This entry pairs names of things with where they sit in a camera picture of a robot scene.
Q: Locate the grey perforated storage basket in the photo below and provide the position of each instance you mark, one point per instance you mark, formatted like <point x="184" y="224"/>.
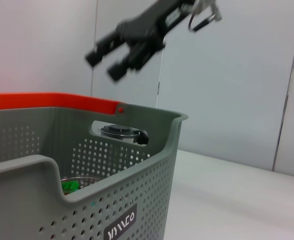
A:
<point x="111" y="200"/>

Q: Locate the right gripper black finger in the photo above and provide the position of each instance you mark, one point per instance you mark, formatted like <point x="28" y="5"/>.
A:
<point x="131" y="62"/>
<point x="104" y="47"/>

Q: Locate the glass teacup with black holder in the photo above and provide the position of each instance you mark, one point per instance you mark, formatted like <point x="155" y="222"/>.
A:
<point x="86" y="180"/>

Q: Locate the green toy brick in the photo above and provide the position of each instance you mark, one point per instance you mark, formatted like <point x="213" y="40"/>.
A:
<point x="70" y="185"/>

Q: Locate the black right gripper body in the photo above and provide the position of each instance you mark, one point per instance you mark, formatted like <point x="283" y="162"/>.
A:
<point x="151" y="25"/>

